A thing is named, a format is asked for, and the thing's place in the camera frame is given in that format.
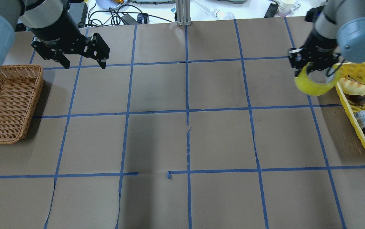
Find yellow packing tape roll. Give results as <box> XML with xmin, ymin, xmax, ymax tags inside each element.
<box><xmin>294</xmin><ymin>61</ymin><xmax>342</xmax><ymax>96</ymax></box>

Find brown wicker basket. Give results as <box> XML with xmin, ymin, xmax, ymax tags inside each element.
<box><xmin>0</xmin><ymin>64</ymin><xmax>44</xmax><ymax>145</ymax></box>

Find toy bread loaf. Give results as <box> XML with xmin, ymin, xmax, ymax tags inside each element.
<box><xmin>338</xmin><ymin>77</ymin><xmax>365</xmax><ymax>96</ymax></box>

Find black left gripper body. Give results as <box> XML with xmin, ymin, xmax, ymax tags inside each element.
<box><xmin>30</xmin><ymin>16</ymin><xmax>110</xmax><ymax>61</ymax></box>

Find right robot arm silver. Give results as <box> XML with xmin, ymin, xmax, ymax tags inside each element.
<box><xmin>288</xmin><ymin>0</ymin><xmax>365</xmax><ymax>77</ymax></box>

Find white paper cup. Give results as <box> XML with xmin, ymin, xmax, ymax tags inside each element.
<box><xmin>277</xmin><ymin>0</ymin><xmax>296</xmax><ymax>17</ymax></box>

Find blue plate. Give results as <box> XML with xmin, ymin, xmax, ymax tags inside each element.
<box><xmin>95</xmin><ymin>0</ymin><xmax>129</xmax><ymax>10</ymax></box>

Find black power adapter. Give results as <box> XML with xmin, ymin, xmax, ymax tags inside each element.
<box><xmin>120</xmin><ymin>14</ymin><xmax>139</xmax><ymax>25</ymax></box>

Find brown dried lump toy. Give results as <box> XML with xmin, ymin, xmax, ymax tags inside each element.
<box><xmin>349</xmin><ymin>95</ymin><xmax>365</xmax><ymax>107</ymax></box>

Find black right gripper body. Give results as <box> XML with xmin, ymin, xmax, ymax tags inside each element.
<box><xmin>288</xmin><ymin>30</ymin><xmax>340</xmax><ymax>71</ymax></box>

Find aluminium frame post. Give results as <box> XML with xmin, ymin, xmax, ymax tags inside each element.
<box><xmin>175</xmin><ymin>0</ymin><xmax>192</xmax><ymax>26</ymax></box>

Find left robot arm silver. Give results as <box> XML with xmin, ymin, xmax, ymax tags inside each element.
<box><xmin>0</xmin><ymin>0</ymin><xmax>110</xmax><ymax>69</ymax></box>

